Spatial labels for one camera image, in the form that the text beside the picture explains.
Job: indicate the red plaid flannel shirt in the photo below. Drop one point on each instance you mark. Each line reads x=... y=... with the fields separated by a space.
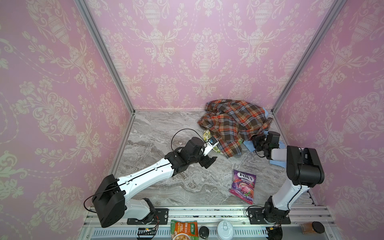
x=232 y=122

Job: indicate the white round lidded container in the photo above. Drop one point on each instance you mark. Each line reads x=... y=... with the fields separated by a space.
x=225 y=230

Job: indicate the brown jar with black lid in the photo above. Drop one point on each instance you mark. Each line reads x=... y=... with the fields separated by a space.
x=312 y=228

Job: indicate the yellow floral cloth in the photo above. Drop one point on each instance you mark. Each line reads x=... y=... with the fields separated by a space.
x=206 y=135

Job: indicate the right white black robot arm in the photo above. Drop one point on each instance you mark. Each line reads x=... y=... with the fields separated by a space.
x=304 y=171

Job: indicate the aluminium front frame rail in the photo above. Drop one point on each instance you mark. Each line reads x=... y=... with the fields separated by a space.
x=240 y=215

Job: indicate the purple Fox's candy bag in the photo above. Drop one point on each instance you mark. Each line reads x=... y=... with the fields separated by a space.
x=243 y=186

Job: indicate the orange green snack packet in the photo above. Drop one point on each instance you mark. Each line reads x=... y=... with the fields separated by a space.
x=184 y=230

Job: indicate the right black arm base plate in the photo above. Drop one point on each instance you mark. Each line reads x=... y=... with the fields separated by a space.
x=259 y=216

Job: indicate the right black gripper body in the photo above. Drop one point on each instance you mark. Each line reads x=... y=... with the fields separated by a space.
x=259 y=143

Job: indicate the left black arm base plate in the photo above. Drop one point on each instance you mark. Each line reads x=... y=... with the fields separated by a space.
x=159 y=216

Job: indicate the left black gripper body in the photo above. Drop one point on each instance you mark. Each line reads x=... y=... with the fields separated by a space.
x=205 y=160

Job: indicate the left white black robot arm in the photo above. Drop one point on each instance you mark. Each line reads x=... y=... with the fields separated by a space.
x=114 y=198

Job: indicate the small black round cap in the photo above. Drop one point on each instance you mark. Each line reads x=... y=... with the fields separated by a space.
x=204 y=232

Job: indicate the light blue cloth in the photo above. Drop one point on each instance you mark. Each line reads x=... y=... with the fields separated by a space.
x=276 y=149

